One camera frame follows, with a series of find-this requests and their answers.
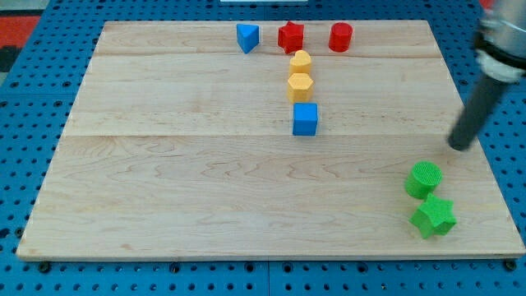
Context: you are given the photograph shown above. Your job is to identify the green star block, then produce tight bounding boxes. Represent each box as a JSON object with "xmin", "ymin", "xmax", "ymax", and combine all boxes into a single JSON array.
[{"xmin": 408, "ymin": 193, "xmax": 457, "ymax": 239}]

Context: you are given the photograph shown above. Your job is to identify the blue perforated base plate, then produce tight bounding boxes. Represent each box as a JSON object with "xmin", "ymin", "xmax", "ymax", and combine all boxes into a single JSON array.
[{"xmin": 1, "ymin": 0, "xmax": 525, "ymax": 295}]

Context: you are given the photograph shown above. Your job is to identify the yellow hexagon block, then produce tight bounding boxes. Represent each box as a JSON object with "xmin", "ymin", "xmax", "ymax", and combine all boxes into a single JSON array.
[{"xmin": 287, "ymin": 73, "xmax": 314, "ymax": 104}]

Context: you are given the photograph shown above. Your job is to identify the wooden board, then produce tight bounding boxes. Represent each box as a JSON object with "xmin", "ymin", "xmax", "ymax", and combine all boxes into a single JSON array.
[{"xmin": 16, "ymin": 21, "xmax": 525, "ymax": 261}]

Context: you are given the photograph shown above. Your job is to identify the yellow heart block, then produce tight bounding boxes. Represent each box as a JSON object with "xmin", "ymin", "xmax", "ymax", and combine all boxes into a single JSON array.
[{"xmin": 288, "ymin": 50, "xmax": 311, "ymax": 76}]

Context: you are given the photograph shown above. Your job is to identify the green cylinder block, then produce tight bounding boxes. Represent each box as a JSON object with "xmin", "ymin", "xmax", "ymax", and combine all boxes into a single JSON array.
[{"xmin": 404, "ymin": 161, "xmax": 442, "ymax": 200}]

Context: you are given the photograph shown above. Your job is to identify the red star block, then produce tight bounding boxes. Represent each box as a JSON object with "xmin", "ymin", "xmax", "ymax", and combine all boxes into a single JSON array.
[{"xmin": 277, "ymin": 21, "xmax": 304, "ymax": 53}]

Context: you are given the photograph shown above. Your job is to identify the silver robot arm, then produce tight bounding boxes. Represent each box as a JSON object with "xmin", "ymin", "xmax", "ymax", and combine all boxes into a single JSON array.
[{"xmin": 447, "ymin": 0, "xmax": 525, "ymax": 151}]

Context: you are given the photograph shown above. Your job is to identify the red cylinder block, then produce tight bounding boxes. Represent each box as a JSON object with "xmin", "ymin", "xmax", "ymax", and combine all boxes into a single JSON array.
[{"xmin": 328, "ymin": 22, "xmax": 353, "ymax": 53}]

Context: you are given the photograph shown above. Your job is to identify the blue triangle block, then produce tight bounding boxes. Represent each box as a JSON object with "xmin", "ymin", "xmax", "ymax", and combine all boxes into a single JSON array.
[{"xmin": 236, "ymin": 24, "xmax": 260, "ymax": 53}]

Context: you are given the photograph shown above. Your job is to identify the blue cube block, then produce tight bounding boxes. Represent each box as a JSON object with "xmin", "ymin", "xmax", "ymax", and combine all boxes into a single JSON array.
[{"xmin": 293, "ymin": 103, "xmax": 318, "ymax": 136}]

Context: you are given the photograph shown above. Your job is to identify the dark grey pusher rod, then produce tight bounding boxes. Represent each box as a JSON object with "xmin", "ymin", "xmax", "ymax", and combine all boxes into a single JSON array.
[{"xmin": 447, "ymin": 74, "xmax": 510, "ymax": 151}]

